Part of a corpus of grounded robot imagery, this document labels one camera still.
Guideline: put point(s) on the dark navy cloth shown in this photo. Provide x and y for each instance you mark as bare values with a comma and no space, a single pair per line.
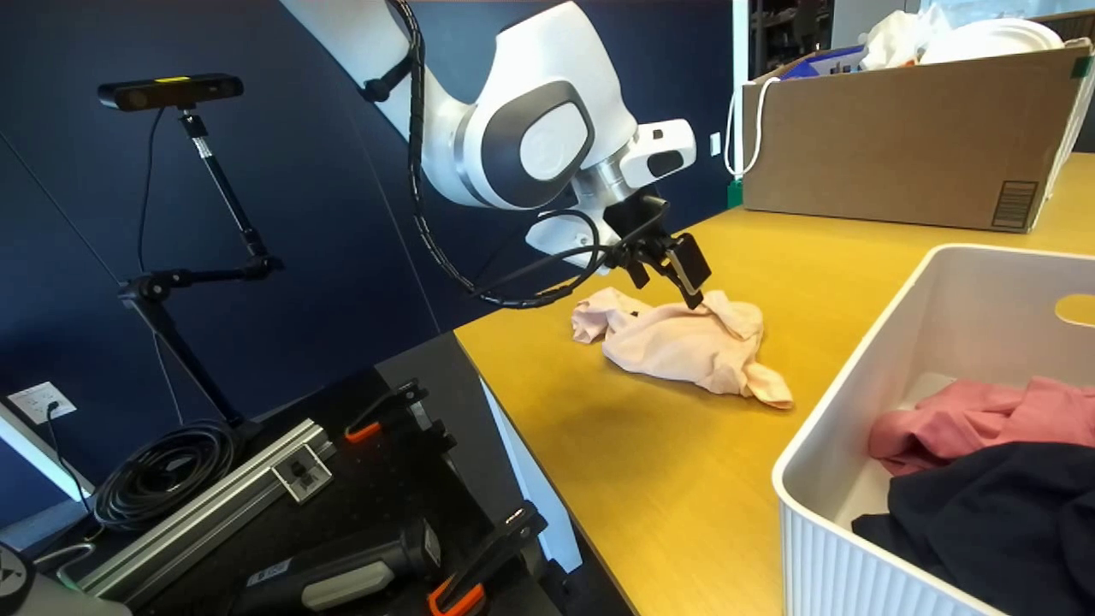
1005,526

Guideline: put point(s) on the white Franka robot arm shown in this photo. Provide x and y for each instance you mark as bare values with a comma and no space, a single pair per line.
525,44

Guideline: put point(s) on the cream printed t-shirt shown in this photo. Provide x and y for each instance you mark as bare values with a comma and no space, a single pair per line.
686,346

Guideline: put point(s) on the black orange bar clamp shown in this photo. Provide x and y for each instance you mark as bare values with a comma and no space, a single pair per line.
489,560
386,412

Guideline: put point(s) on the aluminium extrusion rail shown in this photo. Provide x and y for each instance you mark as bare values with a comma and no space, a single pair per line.
206,518

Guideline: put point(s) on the white cloth bag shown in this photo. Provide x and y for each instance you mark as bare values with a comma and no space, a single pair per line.
981,40

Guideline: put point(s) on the brown cardboard box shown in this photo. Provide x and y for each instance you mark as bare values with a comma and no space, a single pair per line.
912,137

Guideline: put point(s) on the blue flat item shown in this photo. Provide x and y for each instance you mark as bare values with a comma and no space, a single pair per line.
832,64

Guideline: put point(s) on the black articulated camera stand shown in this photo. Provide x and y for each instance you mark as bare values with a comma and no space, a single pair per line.
243,273

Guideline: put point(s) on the black stereo camera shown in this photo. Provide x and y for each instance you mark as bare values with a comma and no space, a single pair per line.
147,95

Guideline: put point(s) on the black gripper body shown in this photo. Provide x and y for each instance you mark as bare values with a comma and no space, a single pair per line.
640,235

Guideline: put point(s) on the white plastic bin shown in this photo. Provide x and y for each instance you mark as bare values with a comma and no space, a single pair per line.
841,549

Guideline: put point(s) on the silver metal frame bar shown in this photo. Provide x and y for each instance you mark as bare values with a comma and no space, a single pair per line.
45,457

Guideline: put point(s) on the white wall outlet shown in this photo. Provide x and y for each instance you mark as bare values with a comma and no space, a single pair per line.
38,403

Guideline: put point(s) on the pink cloth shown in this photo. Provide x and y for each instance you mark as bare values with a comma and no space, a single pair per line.
958,421

